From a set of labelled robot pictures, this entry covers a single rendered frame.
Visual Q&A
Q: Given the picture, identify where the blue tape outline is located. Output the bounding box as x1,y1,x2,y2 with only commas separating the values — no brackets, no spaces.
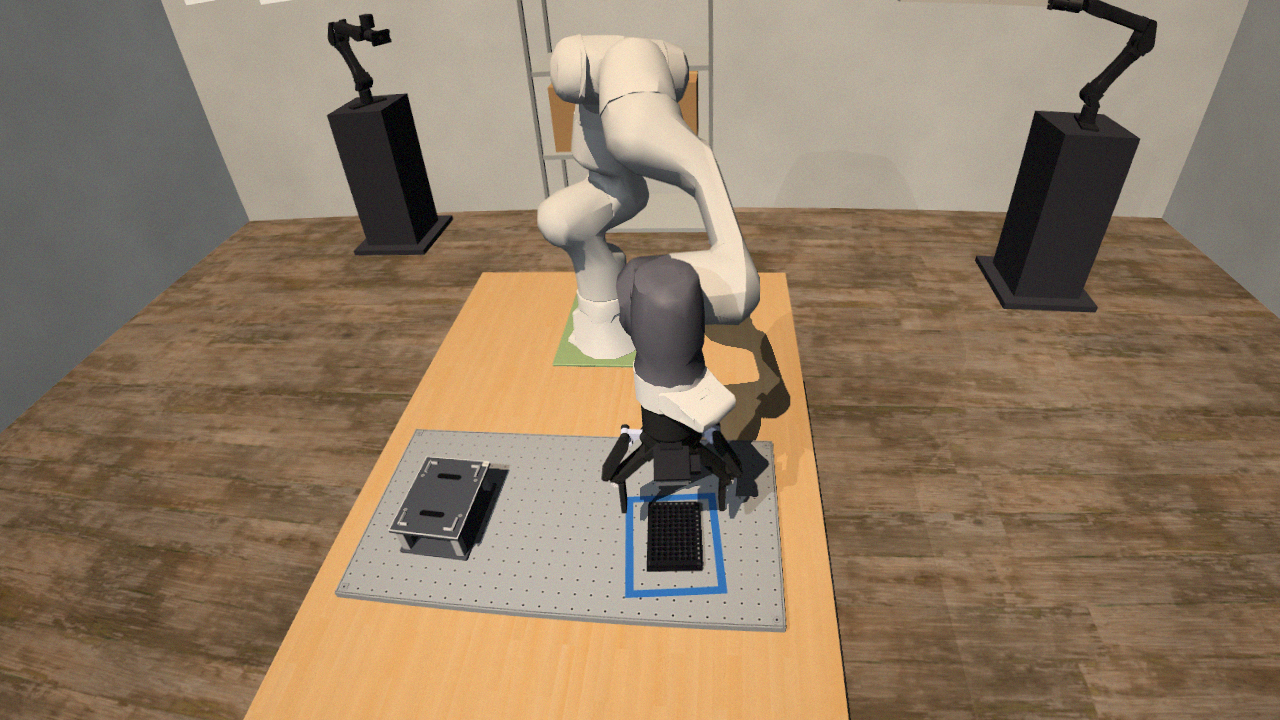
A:
625,493,727,598

